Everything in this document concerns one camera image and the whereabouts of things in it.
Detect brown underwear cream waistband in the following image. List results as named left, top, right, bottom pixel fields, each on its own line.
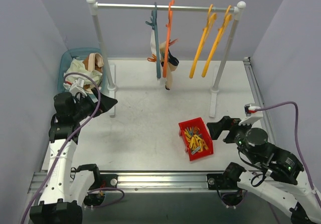
left=83, top=53, right=104, bottom=73

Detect pale yellow underwear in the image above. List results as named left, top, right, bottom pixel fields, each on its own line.
left=63, top=58, right=103, bottom=90

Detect yellow hanger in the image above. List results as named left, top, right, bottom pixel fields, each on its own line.
left=189, top=4, right=217, bottom=79
left=202, top=5, right=233, bottom=77

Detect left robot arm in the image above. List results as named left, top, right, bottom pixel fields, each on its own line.
left=30, top=88, right=118, bottom=223

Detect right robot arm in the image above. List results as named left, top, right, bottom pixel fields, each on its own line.
left=207, top=116, right=320, bottom=223

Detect pile of underwear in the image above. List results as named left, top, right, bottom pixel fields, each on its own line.
left=84, top=70, right=103, bottom=91

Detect beige underwear navy trim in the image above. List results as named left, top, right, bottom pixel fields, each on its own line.
left=159, top=42, right=179, bottom=90

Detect white underwear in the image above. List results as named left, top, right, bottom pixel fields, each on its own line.
left=148, top=30, right=160, bottom=62

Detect orange hanger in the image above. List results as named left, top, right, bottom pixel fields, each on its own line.
left=163, top=0, right=175, bottom=78

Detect blue-grey hanger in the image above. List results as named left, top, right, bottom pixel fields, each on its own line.
left=145, top=2, right=161, bottom=79

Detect red plastic bin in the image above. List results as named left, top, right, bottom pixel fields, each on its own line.
left=179, top=118, right=214, bottom=161

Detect clothespins in bin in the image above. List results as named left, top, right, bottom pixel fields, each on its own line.
left=184, top=127, right=209, bottom=155

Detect teal plastic basket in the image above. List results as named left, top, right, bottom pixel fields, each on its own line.
left=57, top=48, right=105, bottom=92

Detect white clothes rack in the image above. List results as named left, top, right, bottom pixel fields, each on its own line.
left=86, top=0, right=246, bottom=118

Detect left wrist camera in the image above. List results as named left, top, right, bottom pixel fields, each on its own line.
left=69, top=78, right=87, bottom=97

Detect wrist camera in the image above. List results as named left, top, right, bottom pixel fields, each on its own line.
left=69, top=78, right=87, bottom=97
left=238, top=103, right=263, bottom=126

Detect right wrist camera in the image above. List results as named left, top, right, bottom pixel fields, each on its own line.
left=238, top=103, right=263, bottom=126

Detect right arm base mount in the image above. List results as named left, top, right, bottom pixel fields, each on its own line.
left=206, top=173, right=240, bottom=191

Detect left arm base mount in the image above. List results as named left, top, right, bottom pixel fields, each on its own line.
left=88, top=173, right=118, bottom=190

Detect aluminium rail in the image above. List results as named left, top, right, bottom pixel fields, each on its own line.
left=27, top=57, right=298, bottom=194

